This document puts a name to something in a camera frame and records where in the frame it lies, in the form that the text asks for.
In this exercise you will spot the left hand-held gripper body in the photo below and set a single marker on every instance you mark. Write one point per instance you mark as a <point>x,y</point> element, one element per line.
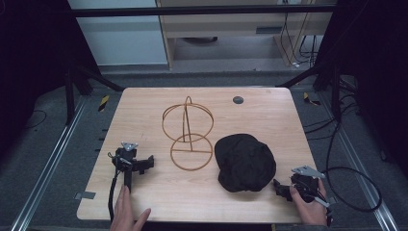
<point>125,159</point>

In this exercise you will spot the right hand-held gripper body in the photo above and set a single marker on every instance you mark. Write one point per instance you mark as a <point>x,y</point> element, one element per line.
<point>306,183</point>

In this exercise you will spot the black hat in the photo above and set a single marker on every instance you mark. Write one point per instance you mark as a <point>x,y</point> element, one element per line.
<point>245,163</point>

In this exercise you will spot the person's right hand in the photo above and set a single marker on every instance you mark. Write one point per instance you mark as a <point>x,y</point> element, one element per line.
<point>310,210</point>

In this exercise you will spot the person's left hand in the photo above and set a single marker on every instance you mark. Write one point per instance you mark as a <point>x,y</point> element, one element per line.
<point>125,210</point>

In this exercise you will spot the grey tape strip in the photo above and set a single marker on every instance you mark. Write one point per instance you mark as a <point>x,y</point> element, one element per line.
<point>85,194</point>

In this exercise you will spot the yellow black hazard tape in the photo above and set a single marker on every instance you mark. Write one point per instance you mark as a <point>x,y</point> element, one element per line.
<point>103,103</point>
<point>310,99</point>

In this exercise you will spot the grey round table grommet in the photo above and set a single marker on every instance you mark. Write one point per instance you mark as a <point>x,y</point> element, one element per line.
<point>238,99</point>

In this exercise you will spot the white cabinet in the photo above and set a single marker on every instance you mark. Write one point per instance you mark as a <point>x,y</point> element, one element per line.
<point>122,41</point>

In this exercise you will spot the light wooden office desk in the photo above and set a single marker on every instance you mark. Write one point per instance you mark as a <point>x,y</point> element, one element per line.
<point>224,24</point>

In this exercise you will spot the aluminium floor rail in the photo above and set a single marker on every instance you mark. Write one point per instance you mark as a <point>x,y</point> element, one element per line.
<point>359,163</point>
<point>48,163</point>

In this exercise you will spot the black metal frame stand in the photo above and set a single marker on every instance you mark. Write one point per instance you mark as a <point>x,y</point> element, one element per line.
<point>69,96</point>
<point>335,93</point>

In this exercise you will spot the black horizontal frame bar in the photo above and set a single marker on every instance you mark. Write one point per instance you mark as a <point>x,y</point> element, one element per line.
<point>198,10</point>

